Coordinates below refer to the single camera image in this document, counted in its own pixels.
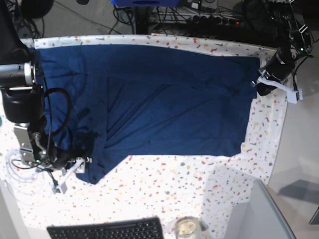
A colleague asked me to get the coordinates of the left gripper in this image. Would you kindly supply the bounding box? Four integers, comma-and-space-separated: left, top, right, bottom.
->
259, 56, 296, 85

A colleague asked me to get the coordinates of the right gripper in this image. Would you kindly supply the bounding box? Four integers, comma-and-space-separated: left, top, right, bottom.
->
40, 146, 75, 170

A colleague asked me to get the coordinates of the blue t-shirt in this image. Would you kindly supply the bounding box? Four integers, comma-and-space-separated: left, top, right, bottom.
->
39, 45, 260, 184

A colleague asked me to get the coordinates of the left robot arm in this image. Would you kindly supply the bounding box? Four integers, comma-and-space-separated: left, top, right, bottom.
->
254, 0, 313, 91

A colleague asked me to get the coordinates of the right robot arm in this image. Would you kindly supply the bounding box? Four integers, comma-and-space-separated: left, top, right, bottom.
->
0, 0, 75, 172

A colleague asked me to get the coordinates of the black power strip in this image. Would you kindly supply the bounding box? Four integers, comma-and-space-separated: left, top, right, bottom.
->
149, 8, 244, 26

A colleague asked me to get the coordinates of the black keyboard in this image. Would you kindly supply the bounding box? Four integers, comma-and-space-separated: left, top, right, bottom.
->
47, 217, 164, 239

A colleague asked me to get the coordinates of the terrazzo patterned tablecloth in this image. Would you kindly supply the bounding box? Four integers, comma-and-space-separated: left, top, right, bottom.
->
0, 34, 287, 239

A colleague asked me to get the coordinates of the glass jar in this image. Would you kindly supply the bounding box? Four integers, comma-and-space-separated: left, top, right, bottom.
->
174, 217, 201, 239

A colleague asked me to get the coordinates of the grey monitor edge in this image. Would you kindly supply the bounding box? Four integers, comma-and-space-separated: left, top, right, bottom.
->
225, 179, 296, 239

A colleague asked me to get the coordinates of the blue box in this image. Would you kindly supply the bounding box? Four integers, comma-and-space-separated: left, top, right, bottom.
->
111, 0, 187, 7

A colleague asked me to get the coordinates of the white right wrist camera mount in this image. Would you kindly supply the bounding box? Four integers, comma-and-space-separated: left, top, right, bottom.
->
50, 157, 92, 194

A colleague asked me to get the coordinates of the coiled white cable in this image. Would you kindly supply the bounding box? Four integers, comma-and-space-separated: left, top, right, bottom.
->
4, 148, 53, 209

